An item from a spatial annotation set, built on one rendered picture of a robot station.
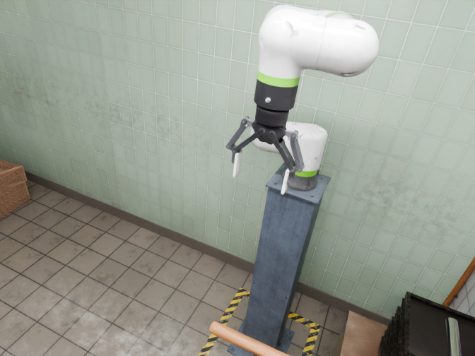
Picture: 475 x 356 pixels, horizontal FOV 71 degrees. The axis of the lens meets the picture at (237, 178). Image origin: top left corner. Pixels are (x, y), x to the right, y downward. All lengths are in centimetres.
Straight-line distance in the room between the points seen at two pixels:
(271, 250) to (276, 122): 91
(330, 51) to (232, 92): 128
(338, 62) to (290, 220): 86
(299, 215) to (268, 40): 85
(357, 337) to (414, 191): 77
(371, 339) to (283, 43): 142
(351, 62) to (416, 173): 125
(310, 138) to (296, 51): 62
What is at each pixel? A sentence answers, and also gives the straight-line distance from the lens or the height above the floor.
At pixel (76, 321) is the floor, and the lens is 246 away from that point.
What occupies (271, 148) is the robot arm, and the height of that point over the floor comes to 136.
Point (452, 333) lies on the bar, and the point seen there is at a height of 117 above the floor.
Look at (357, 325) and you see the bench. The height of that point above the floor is 58.
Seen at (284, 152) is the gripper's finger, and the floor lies 159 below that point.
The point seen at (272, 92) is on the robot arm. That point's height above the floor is 173.
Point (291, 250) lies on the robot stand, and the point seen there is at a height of 91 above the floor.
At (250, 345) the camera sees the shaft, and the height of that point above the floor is 120.
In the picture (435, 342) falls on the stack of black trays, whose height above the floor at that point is 90.
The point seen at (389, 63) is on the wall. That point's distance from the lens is 171.
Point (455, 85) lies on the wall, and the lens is 175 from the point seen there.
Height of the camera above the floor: 196
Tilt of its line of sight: 33 degrees down
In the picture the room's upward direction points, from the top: 6 degrees clockwise
